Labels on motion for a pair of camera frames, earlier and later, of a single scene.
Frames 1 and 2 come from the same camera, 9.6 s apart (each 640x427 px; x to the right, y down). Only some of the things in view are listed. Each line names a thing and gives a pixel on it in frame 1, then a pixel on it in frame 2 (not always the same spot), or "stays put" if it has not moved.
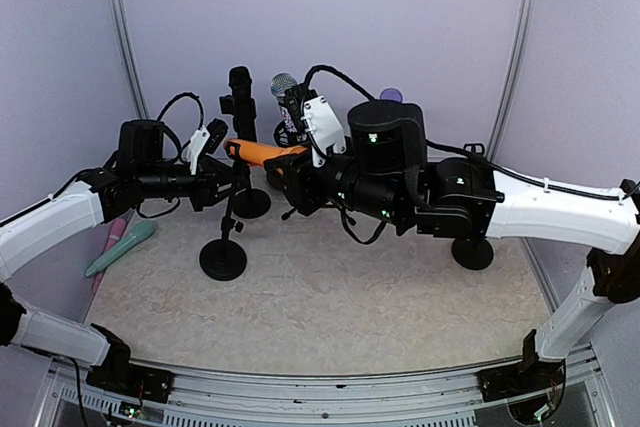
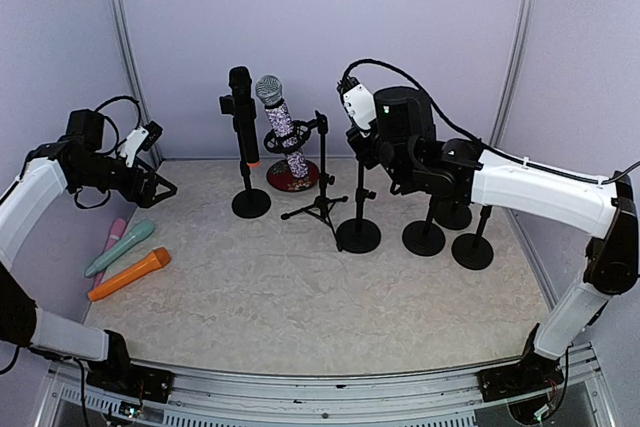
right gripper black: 324,200 -> 360,150
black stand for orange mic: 224,260 -> 424,238
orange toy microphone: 257,152 -> 134,272
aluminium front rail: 202,396 stays put
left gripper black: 210,173 -> 144,197
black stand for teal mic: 472,253 stays put
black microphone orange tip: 244,111 stays put
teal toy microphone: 139,234 stays put
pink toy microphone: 115,235 stays put
